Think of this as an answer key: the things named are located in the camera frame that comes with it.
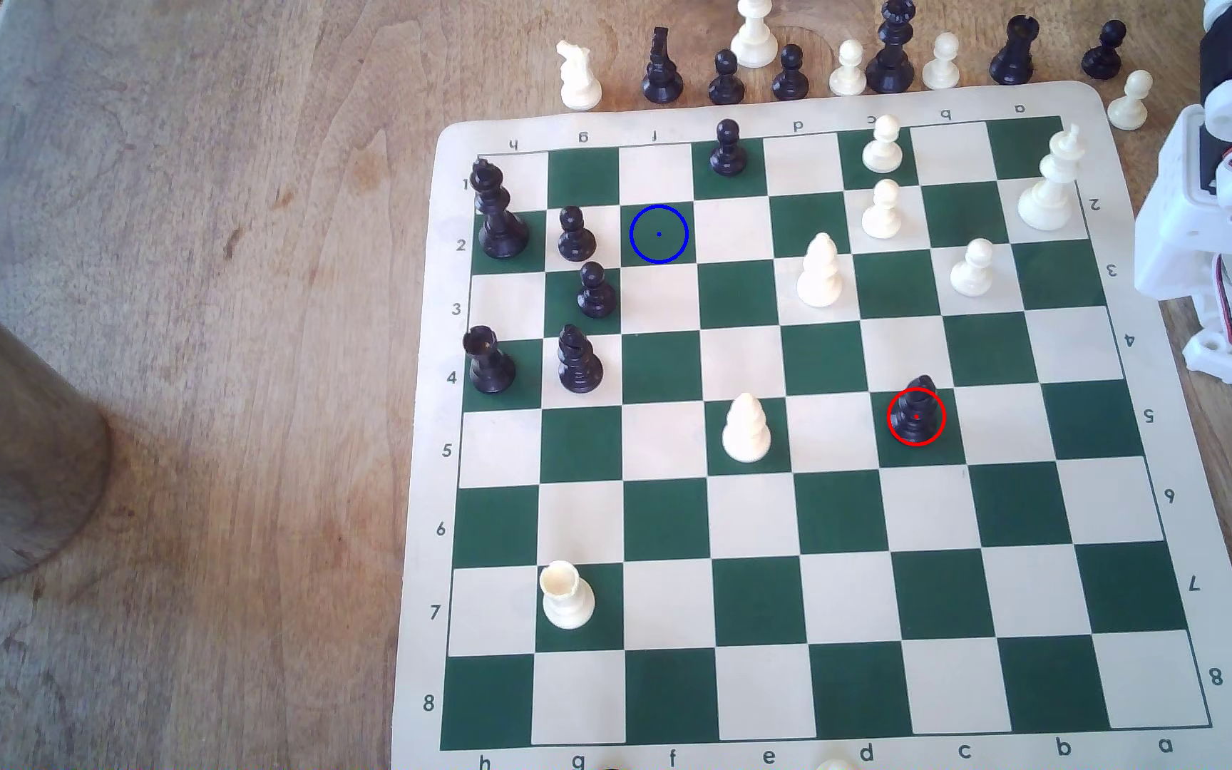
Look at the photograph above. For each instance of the black bishop chess piece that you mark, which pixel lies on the black bishop chess piece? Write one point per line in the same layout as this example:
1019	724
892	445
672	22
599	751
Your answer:
579	366
917	415

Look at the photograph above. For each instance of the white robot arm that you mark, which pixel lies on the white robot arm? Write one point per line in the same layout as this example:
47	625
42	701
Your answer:
1178	230

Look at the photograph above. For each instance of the white pawn chess piece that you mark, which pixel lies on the white pawn chess piece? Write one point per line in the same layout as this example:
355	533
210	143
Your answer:
1129	105
848	73
941	66
882	150
972	273
881	214

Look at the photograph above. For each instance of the black pawn chess piece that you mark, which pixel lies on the black pawn chess piece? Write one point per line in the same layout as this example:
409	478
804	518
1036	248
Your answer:
726	80
727	152
596	294
1104	56
575	237
790	77

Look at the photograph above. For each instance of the black rook chess piece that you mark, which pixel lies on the black rook chess piece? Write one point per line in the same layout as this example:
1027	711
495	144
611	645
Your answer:
490	366
1014	56

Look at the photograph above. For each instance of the white king chess piece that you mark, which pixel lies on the white king chess piece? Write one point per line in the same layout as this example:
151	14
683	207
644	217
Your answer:
1049	192

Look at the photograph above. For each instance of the black queen chess piece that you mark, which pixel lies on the black queen chess piece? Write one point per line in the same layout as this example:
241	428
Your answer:
891	59

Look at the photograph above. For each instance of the white bishop chess piece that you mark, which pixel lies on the white bishop chess piece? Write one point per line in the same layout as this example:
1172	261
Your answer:
819	278
746	433

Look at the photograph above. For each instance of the white queen chess piece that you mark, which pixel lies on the white queen chess piece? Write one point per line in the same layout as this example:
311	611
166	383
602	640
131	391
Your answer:
754	38

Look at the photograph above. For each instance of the black knight chess piece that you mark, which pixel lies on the black knight chess piece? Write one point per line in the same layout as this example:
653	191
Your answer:
662	73

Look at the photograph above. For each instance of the white knight chess piece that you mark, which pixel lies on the white knight chess piece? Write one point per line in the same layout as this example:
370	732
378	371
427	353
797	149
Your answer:
579	80

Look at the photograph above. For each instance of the green and white chess mat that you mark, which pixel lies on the green and white chess mat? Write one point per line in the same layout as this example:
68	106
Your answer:
851	599

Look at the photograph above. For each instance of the black king chess piece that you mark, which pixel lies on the black king chess piece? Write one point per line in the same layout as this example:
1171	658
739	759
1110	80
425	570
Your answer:
498	225

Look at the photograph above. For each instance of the white rook chess piece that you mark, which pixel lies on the white rook chess piece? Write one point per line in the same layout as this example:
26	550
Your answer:
567	599

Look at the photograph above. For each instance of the blurred wooden post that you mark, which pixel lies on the blurred wooden post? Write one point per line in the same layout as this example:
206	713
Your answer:
6	449

